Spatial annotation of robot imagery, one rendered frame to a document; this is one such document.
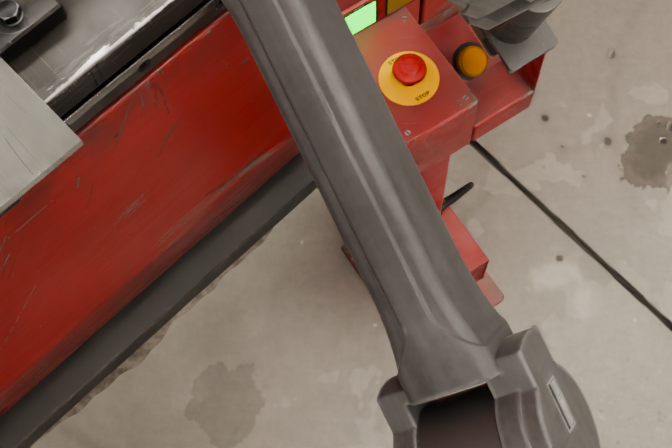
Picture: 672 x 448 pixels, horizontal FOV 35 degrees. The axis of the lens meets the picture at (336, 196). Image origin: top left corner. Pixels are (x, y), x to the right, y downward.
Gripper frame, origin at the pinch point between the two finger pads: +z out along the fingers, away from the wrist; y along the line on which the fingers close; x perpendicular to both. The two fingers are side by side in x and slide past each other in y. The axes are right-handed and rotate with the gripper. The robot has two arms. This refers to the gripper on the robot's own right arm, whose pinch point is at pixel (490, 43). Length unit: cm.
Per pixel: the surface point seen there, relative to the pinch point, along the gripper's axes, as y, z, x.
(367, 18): 10.3, 2.1, 10.4
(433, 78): 0.1, 2.1, 7.5
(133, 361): -6, 81, 59
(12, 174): 10, -19, 53
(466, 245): -20, 65, -1
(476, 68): -0.8, 8.1, 0.2
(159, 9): 22.0, -2.0, 31.3
